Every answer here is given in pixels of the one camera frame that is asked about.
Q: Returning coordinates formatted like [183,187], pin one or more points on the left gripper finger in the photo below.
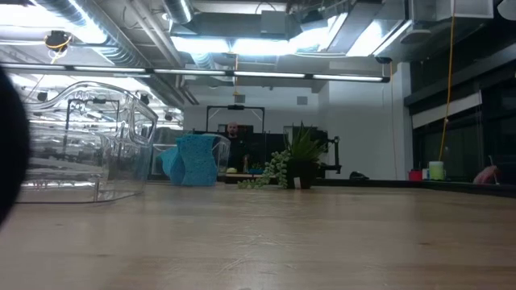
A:
[12,149]

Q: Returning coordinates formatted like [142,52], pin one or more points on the clear plastic bin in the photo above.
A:
[129,121]
[223,149]

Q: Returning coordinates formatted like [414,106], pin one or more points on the black metal stand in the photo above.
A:
[96,100]

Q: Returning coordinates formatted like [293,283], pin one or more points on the black ceiling device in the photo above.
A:
[58,40]

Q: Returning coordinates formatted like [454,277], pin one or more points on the person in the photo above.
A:
[233,129]

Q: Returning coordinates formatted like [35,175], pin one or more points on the long ceiling light bar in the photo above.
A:
[266,74]

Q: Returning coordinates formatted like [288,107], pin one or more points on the potted succulent plant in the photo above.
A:
[302,157]

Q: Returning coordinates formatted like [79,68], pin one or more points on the small black object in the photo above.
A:
[358,176]

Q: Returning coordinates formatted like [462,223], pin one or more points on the red cup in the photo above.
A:
[415,175]

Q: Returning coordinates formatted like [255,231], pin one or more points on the green cup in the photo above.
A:
[436,171]

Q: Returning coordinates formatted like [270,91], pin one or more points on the pink object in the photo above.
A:
[485,176]

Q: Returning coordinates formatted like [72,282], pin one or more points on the white ceiling lamp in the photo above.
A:
[508,8]

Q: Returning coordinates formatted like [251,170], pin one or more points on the silver ventilation duct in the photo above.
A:
[92,28]

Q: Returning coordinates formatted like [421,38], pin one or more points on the black distant rig frame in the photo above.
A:
[235,107]

